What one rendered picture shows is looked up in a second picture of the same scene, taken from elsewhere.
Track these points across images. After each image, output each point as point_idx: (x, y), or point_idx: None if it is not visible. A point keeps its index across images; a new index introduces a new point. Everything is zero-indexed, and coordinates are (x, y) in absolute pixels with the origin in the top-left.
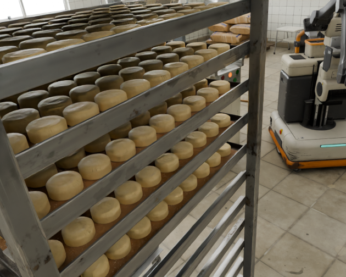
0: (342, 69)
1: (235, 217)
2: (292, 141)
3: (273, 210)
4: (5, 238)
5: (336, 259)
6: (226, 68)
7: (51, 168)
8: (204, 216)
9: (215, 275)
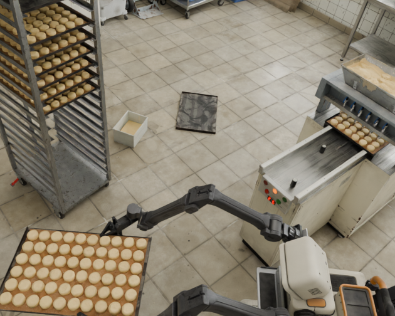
0: (146, 212)
1: (175, 244)
2: (248, 300)
3: (179, 277)
4: None
5: None
6: (284, 187)
7: None
8: (28, 111)
9: (41, 146)
